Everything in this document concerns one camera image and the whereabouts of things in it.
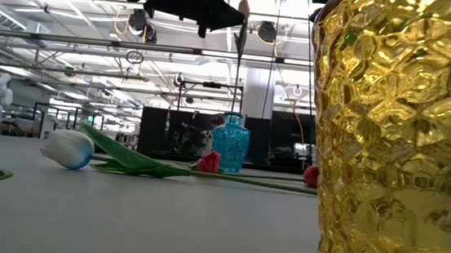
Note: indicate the yellow glass vase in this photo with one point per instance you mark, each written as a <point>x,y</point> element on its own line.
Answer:
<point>404,138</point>

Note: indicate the white blue-tipped artificial tulip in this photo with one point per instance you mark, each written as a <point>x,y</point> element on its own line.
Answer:
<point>68,148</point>

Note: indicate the black round ceiling fixture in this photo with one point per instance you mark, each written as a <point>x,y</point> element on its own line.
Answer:
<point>137,20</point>
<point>266,32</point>

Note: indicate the black partition wall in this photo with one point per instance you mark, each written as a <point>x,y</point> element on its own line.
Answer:
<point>155,128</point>

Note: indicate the black gantry frame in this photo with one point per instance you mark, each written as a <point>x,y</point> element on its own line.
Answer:
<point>212,84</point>

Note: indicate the red artificial tulip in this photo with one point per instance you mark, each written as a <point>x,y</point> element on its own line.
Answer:
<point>311,176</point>
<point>208,162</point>

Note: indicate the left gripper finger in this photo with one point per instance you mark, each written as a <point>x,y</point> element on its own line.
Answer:
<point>195,9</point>

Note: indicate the blue glass vase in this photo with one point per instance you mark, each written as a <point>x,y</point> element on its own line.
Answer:
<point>229,147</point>

